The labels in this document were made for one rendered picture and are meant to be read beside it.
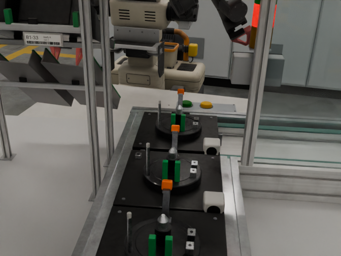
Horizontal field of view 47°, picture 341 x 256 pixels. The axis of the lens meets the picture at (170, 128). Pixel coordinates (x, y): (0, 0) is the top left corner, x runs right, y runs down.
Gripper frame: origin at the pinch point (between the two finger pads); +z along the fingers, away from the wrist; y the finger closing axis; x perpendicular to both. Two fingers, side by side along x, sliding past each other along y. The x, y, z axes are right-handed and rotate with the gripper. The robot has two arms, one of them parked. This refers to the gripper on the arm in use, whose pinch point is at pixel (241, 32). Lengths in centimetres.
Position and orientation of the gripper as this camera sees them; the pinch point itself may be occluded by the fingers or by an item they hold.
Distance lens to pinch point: 129.5
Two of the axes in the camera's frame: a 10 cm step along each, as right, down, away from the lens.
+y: -2.0, -8.0, 5.7
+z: 4.9, 4.2, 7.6
